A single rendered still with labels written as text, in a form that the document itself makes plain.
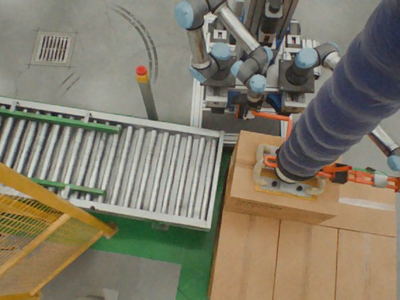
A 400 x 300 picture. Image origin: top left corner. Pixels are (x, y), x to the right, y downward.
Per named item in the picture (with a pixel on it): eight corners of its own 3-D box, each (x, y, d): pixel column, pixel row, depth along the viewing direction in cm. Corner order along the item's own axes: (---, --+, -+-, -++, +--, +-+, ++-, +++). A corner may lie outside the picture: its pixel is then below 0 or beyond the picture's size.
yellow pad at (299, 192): (253, 191, 205) (255, 189, 200) (255, 173, 208) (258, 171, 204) (314, 201, 204) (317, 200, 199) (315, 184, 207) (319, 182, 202)
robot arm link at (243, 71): (244, 61, 187) (259, 75, 184) (228, 74, 184) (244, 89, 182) (246, 52, 179) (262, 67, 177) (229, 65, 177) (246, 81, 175)
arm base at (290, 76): (284, 63, 235) (288, 55, 226) (308, 65, 235) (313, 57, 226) (284, 84, 231) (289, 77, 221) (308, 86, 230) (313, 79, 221)
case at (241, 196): (223, 208, 242) (229, 196, 204) (232, 151, 254) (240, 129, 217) (315, 225, 239) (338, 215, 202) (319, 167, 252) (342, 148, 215)
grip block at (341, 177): (329, 182, 197) (333, 179, 192) (330, 165, 201) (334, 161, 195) (344, 184, 197) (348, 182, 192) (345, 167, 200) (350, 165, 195)
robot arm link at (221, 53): (233, 62, 224) (236, 49, 211) (217, 75, 221) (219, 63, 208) (220, 49, 226) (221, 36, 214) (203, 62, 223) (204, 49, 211)
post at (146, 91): (151, 132, 330) (135, 76, 235) (153, 125, 332) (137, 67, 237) (158, 134, 329) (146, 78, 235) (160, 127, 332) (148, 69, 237)
